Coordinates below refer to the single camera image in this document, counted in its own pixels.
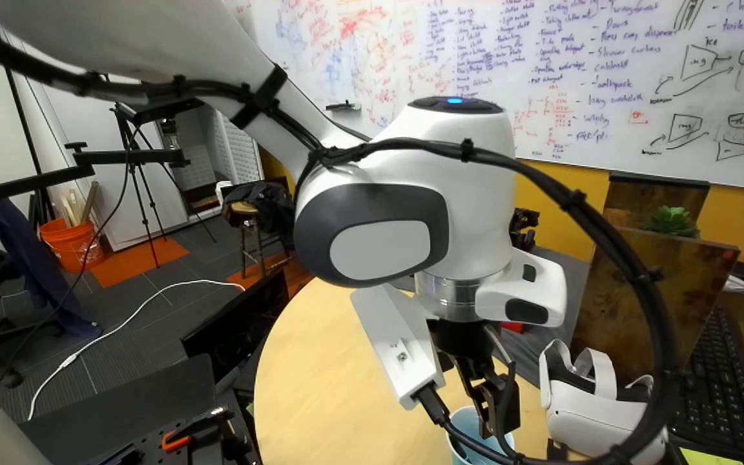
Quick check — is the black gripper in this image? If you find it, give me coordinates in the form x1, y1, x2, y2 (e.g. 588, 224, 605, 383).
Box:
430, 321, 519, 437

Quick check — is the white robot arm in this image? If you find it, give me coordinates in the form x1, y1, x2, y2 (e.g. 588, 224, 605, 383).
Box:
0, 0, 568, 435

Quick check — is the light blue plastic cup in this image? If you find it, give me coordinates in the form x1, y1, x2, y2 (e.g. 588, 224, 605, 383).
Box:
446, 405, 510, 465

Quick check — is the white VR headset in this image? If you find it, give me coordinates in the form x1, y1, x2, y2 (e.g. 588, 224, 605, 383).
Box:
537, 338, 654, 457

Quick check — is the black and white toy robot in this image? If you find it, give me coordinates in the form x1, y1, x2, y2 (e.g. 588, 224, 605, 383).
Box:
510, 209, 539, 250

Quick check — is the black keyboard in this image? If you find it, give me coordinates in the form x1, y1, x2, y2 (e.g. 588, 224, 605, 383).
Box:
669, 309, 744, 465

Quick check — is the brown wooden shelf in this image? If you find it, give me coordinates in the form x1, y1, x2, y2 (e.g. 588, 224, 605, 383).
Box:
570, 228, 740, 388

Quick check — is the small green potted plant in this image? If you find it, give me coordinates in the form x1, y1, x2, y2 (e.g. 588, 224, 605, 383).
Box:
647, 207, 698, 237

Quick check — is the whiteboard with writing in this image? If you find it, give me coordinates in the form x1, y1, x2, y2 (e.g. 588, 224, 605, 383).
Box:
228, 0, 744, 189

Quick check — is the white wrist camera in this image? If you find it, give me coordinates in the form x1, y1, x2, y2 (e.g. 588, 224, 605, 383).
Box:
352, 284, 445, 410

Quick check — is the black clamp orange handle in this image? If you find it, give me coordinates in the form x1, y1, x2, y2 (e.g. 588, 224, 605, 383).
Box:
157, 405, 244, 457

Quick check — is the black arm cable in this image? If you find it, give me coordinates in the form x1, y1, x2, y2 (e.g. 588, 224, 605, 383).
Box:
0, 15, 679, 465

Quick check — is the white floor cable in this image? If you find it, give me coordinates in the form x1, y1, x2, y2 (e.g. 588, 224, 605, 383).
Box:
25, 277, 247, 423

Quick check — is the black camera tripod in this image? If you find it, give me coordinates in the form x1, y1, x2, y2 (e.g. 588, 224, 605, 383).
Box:
65, 100, 188, 269

